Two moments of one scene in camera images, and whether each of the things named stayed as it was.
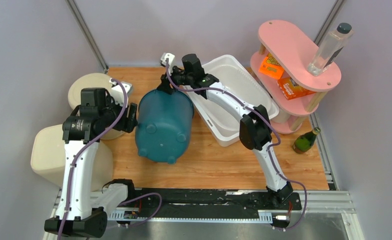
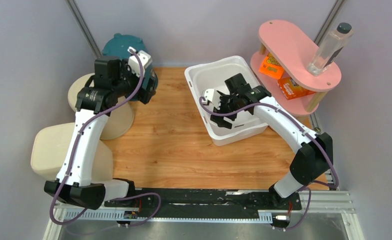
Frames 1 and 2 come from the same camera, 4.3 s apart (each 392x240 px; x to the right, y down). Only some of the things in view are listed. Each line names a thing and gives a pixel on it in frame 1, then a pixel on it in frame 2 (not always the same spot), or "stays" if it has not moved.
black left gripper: x=127 y=124 -> x=144 y=95
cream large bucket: x=91 y=80 stays
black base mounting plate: x=188 y=199 stays
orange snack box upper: x=271 y=66 stays
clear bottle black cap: x=331 y=49 stays
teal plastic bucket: x=164 y=124 -> x=118 y=45
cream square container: x=48 y=157 stays
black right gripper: x=165 y=86 -> x=221 y=122
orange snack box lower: x=290 y=89 stays
